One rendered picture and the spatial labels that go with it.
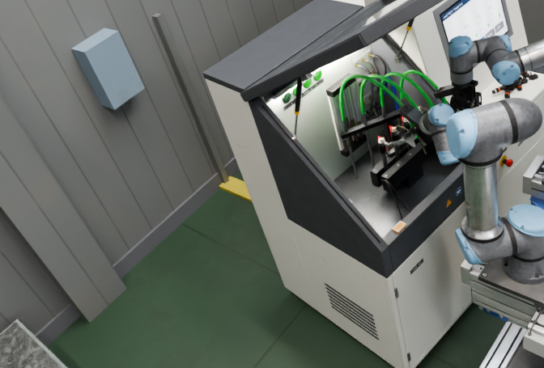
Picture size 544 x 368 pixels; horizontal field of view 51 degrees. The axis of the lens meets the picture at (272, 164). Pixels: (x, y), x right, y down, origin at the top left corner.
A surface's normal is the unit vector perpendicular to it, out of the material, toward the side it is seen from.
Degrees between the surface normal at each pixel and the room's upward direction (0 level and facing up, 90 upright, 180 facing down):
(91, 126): 90
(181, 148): 90
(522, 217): 8
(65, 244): 90
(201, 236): 0
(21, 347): 0
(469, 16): 76
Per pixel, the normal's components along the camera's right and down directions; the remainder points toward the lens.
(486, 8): 0.57, 0.14
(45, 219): 0.73, 0.26
